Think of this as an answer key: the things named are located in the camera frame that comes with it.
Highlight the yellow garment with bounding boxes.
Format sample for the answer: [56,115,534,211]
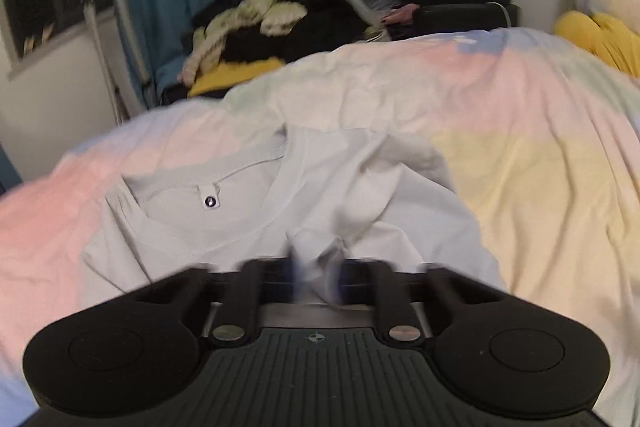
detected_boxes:
[188,57,286,98]

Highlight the black suitcase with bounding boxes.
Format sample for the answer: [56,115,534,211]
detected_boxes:
[359,0,522,40]

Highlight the light grey t-shirt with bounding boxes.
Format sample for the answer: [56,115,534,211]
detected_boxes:
[80,127,503,307]

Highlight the yellow plush pillow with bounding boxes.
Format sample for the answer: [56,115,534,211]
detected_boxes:
[553,11,639,78]

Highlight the pastel tie-dye bed duvet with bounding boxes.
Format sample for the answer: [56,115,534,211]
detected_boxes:
[1,28,639,426]

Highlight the pile of dark clothes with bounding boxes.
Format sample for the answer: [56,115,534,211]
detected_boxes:
[181,0,390,63]

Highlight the cream knitted scarf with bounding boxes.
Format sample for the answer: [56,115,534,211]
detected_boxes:
[178,0,307,88]

